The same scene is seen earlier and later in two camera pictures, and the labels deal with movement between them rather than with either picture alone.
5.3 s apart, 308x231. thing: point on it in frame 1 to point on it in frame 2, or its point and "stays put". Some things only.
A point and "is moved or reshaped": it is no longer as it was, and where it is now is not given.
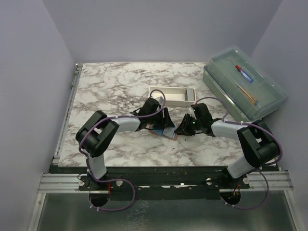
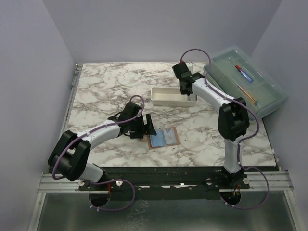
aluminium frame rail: x=54 y=183 stays put
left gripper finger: x=168 y=121 to x=150 y=130
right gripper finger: x=193 y=132 to x=193 y=97
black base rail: x=154 y=183 stays put
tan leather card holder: x=150 y=126 is moved or reshaped
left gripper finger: x=159 y=126 to x=136 y=135
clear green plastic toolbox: x=248 y=90 stays put
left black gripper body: x=156 y=119 to x=137 y=124
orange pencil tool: x=249 y=97 stays put
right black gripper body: x=194 y=124 to x=184 y=92
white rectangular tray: x=173 y=96 stays put
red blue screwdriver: x=238 y=69 stays put
